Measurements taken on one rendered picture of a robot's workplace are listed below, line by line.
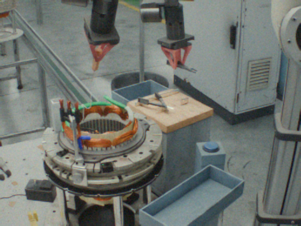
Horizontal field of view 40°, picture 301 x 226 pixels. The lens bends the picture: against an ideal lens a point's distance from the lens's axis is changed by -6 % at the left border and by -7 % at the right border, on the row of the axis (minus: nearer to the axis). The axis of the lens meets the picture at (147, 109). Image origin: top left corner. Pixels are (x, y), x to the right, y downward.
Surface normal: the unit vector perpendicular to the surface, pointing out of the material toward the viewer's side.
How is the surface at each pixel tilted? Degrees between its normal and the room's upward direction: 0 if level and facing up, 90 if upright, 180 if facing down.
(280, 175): 90
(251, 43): 90
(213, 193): 0
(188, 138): 90
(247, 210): 0
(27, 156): 0
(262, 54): 88
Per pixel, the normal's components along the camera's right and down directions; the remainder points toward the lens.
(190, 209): 0.00, -0.90
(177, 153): 0.61, 0.35
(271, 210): -0.18, 0.43
